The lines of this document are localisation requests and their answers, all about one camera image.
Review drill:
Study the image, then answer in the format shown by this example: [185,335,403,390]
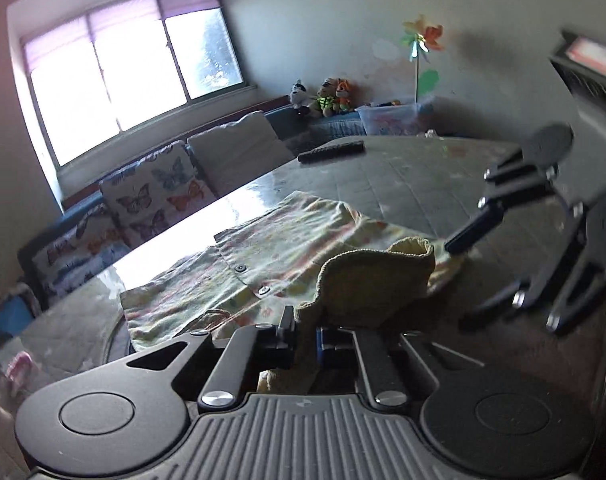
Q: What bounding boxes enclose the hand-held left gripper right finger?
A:
[317,326,476,407]

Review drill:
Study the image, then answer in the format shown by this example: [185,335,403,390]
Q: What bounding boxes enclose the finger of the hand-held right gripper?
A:
[443,146,560,257]
[459,199,606,337]

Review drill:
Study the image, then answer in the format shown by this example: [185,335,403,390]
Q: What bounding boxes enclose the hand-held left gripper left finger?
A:
[128,305,298,409]

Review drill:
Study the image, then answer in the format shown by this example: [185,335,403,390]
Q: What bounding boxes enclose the yellow floral baby garment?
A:
[120,191,466,395]

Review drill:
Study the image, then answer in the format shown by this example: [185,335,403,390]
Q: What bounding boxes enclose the clear plastic storage box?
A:
[355,101,435,137]

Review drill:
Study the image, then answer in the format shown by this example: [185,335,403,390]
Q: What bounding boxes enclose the black remote control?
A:
[297,141,367,164]

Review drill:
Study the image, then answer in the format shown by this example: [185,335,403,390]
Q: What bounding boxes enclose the orange plush toy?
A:
[333,79,357,114]

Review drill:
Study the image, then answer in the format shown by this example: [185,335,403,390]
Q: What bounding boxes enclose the colourful paper pinwheel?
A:
[402,15,445,104]

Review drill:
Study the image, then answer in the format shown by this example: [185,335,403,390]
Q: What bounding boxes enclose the upright butterfly print pillow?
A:
[99,140,220,249]

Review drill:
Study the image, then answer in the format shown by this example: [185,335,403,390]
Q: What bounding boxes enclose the white pillow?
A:
[187,110,296,197]

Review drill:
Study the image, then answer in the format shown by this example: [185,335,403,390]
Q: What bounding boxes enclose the brown plush bear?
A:
[310,77,342,115]

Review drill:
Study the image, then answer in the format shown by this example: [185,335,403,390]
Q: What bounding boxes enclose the blue sofa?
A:
[17,105,366,313]

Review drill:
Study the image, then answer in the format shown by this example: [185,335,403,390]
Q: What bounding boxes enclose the black and white plush toy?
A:
[289,80,312,110]

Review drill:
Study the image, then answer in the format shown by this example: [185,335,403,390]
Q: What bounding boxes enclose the flat butterfly print pillow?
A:
[29,204,132,307]

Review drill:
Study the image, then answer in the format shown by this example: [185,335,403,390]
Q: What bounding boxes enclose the small pink item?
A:
[5,351,34,397]

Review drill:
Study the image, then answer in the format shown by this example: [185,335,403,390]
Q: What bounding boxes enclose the blue cloth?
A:
[0,284,40,347]

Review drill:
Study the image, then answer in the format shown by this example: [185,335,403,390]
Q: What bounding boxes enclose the window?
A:
[22,0,258,169]

